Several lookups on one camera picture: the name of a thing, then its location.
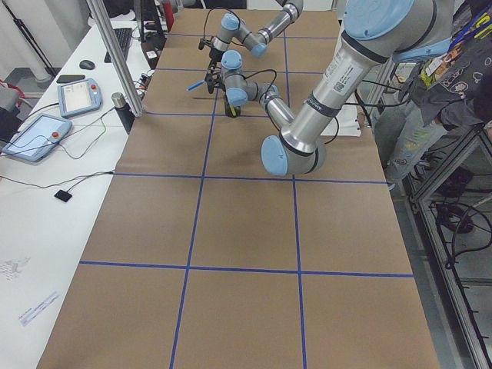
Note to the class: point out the dark water bottle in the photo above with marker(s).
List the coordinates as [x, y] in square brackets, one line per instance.
[123, 110]

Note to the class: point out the aluminium frame post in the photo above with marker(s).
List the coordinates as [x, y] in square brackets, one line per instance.
[100, 15]

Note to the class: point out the person in grey clothes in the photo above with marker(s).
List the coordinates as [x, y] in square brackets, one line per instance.
[440, 95]

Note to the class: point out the small black box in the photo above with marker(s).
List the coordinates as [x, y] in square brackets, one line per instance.
[62, 195]

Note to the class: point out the aluminium frame cart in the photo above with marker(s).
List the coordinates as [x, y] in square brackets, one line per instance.
[449, 191]

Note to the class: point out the black mesh pen cup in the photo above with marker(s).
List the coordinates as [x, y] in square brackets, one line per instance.
[230, 110]

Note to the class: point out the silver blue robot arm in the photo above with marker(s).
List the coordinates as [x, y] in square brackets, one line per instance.
[374, 31]
[233, 27]

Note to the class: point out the blue teach pendant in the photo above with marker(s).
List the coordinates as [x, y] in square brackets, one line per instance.
[38, 138]
[79, 97]

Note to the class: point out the black smartphone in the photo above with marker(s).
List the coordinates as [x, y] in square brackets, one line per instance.
[65, 79]

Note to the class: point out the near blue teach pendant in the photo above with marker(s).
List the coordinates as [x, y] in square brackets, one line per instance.
[38, 138]

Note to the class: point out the black keyboard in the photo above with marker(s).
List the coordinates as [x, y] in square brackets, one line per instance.
[124, 37]

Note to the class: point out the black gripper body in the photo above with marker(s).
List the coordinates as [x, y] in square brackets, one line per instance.
[212, 54]
[212, 80]

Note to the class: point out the far blue teach pendant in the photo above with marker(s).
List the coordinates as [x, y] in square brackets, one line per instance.
[79, 97]

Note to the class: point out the black computer mouse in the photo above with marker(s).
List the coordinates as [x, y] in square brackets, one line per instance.
[86, 65]

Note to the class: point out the blue highlighter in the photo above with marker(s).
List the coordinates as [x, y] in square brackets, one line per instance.
[195, 85]

